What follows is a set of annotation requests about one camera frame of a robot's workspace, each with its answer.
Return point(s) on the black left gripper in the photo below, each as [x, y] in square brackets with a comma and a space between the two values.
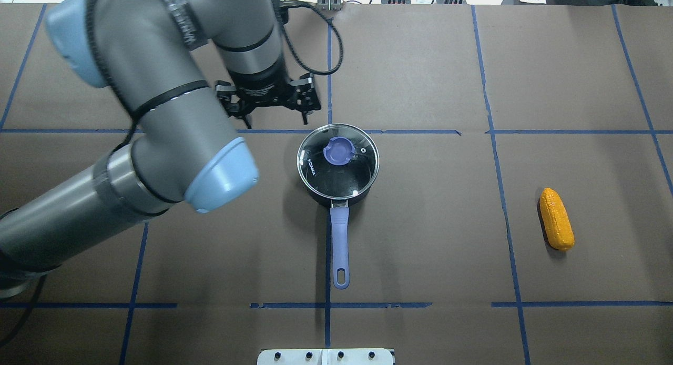
[261, 90]

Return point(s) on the glass lid blue knob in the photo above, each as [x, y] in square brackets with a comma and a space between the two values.
[338, 162]

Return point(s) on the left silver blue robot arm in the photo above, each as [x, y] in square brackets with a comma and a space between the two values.
[181, 144]

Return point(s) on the yellow corn cob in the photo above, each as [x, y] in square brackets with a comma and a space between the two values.
[555, 220]

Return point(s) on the dark blue saucepan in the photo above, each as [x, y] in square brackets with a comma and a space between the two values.
[339, 212]

